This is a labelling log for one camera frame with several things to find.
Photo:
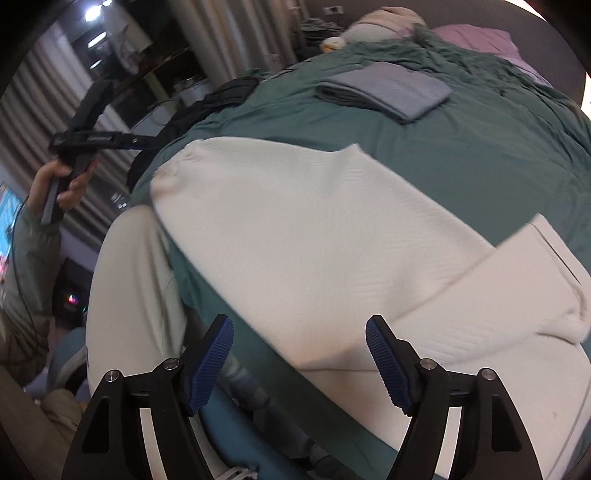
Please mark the olive jacket left sleeve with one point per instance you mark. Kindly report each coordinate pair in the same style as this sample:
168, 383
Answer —
26, 298

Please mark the person's left hand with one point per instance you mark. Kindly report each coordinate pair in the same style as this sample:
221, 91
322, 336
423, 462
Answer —
66, 200

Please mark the folded grey blue garment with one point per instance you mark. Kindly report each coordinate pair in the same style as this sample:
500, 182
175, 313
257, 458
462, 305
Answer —
394, 90

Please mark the green bed duvet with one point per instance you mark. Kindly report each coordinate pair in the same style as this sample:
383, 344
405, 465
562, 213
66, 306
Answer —
502, 149

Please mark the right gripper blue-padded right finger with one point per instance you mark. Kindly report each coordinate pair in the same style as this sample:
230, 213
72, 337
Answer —
492, 440

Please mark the cream white knit pants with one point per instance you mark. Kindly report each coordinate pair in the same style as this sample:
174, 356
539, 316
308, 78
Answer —
306, 245

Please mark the wall mounted tv screen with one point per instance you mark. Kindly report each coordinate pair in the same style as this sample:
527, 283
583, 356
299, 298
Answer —
10, 205

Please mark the black garment on bed edge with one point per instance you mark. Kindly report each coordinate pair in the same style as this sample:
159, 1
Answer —
230, 94

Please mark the pink pillow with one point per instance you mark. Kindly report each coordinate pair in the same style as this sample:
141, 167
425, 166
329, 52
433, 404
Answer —
490, 41

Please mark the dark window with reflections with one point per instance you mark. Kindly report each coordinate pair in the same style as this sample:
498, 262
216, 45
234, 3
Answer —
136, 44

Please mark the grey striped curtain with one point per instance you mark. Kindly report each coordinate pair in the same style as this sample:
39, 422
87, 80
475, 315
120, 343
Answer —
43, 82

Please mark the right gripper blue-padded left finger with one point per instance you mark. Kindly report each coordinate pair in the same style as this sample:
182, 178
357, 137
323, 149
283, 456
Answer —
109, 441

